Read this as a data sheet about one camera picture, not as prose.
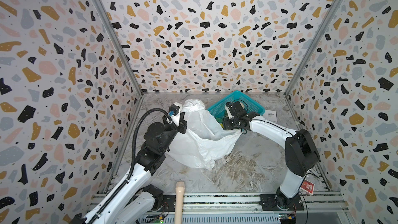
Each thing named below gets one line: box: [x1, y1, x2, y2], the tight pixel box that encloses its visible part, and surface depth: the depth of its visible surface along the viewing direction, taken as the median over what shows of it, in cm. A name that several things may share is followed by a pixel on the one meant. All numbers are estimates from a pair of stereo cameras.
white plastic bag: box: [166, 99, 243, 171], surface depth 78 cm
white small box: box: [262, 109, 278, 122], surface depth 105 cm
